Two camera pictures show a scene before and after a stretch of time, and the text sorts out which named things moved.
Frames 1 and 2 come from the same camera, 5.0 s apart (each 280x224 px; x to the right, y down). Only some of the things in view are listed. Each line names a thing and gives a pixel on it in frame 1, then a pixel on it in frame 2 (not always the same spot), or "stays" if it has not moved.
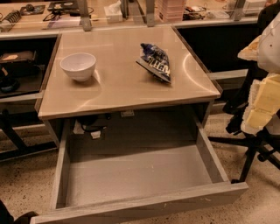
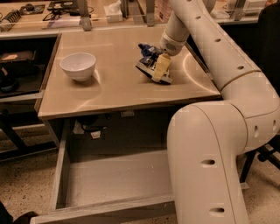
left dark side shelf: (24, 65) stays
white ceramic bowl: (79, 66) stays
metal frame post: (85, 19) stays
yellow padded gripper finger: (262, 103) -> (171, 47)
